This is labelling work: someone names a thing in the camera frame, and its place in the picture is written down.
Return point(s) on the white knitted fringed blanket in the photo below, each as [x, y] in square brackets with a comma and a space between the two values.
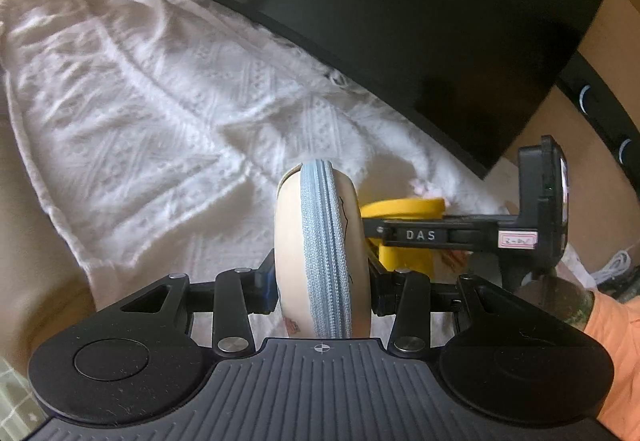
[150, 96]

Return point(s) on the person's right forearm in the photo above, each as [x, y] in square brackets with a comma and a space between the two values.
[620, 361]

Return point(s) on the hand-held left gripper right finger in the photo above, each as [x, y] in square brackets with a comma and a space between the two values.
[411, 311]

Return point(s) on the beige round zipper pouch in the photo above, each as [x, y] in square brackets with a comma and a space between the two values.
[290, 246]

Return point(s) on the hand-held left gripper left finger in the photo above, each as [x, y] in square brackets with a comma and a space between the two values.
[235, 311]

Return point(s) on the small pink wrapper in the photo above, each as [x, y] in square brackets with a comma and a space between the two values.
[422, 188]

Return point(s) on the black computer monitor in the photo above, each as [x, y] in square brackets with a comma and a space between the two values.
[400, 21]

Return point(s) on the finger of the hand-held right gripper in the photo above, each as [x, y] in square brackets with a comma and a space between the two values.
[372, 230]

